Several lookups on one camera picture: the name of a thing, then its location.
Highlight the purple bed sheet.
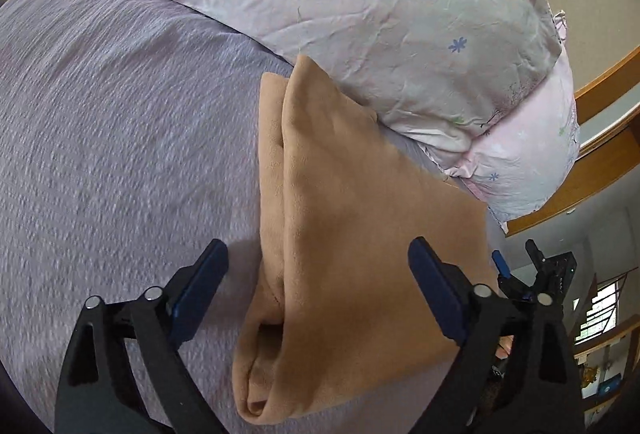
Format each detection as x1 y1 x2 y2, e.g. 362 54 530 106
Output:
0 0 507 434

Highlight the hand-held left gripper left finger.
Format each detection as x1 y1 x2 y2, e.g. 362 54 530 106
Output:
54 239 230 434

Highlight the wooden headboard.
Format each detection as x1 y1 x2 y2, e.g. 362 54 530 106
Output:
505 46 640 237

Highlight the white floral pillow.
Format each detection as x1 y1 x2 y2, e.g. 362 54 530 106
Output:
132 0 569 153

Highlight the tan garment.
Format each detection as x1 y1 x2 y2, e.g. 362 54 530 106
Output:
232 54 501 420

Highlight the window with metal grille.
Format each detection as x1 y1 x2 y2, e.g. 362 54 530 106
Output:
574 274 627 346

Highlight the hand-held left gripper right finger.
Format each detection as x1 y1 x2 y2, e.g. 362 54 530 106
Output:
407 236 587 434

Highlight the wooden shelf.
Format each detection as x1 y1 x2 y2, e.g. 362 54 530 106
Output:
572 318 635 415

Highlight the pink floral pillow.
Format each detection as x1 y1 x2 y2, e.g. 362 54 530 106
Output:
82 0 582 225

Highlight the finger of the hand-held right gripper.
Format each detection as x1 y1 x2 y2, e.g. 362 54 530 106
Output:
524 239 549 295
492 250 532 302

